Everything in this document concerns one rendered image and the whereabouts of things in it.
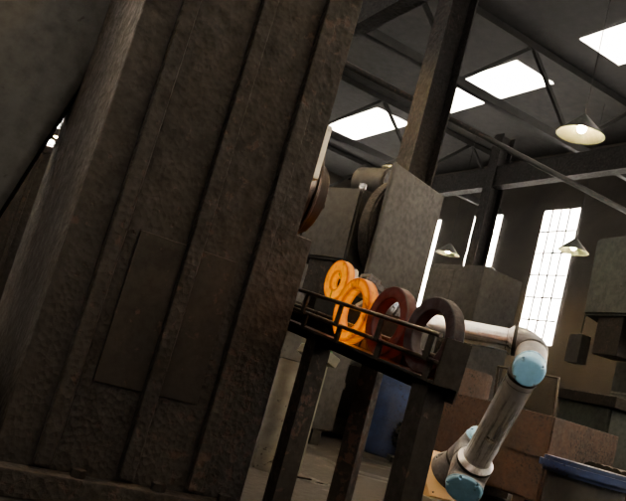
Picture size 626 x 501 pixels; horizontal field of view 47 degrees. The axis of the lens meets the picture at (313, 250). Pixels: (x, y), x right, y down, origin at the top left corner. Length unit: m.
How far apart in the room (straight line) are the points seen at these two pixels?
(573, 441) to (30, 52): 3.69
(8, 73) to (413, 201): 4.44
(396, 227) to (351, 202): 0.46
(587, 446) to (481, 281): 2.99
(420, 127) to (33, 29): 5.15
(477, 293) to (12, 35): 5.65
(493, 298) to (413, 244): 1.41
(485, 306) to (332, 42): 5.51
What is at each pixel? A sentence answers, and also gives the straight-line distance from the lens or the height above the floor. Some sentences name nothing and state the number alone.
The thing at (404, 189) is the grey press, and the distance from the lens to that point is 6.44.
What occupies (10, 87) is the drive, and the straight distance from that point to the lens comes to 2.78.
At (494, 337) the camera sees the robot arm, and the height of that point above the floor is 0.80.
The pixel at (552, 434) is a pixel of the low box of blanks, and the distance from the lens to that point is 4.64.
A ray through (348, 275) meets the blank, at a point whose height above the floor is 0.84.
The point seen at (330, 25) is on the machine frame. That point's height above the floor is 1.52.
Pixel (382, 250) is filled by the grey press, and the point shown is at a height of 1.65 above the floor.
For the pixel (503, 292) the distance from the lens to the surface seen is 7.79.
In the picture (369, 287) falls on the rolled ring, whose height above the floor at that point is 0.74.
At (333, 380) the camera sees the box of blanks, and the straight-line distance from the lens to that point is 5.38.
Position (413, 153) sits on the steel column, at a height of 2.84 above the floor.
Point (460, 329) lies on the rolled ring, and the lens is 1.66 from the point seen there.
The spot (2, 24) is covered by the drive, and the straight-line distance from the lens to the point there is 2.83.
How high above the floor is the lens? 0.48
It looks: 9 degrees up
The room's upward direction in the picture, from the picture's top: 16 degrees clockwise
